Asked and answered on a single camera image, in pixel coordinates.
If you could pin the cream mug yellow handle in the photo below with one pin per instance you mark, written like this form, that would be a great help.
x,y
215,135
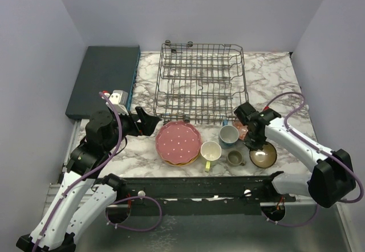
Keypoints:
x,y
211,152

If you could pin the yellow plate under pink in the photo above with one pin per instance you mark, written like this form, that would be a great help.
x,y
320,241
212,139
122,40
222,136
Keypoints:
x,y
182,163

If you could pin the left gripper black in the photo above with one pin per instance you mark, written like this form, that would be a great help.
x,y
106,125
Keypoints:
x,y
149,123

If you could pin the grey wire dish rack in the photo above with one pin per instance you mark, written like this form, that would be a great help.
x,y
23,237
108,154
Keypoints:
x,y
200,82

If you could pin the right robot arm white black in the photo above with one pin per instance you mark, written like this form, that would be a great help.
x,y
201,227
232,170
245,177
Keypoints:
x,y
331,175

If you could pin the small grey-brown cup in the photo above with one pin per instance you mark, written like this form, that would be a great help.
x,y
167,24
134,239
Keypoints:
x,y
235,158

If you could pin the pink polka dot plate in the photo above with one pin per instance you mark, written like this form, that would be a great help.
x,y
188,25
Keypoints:
x,y
178,142

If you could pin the dark patterned bowl cream inside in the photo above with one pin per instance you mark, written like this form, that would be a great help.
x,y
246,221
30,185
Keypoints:
x,y
265,157

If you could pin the red and blue patterned bowl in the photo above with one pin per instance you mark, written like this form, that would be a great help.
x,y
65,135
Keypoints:
x,y
242,129

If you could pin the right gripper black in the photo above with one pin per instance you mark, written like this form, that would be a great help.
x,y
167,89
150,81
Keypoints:
x,y
252,145

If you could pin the blue mug white inside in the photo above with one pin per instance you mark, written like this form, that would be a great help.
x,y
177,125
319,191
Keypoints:
x,y
228,136

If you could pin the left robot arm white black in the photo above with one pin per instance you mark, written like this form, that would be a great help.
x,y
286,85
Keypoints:
x,y
67,218

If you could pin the dark grey flat box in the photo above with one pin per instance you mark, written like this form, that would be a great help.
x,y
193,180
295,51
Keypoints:
x,y
104,68

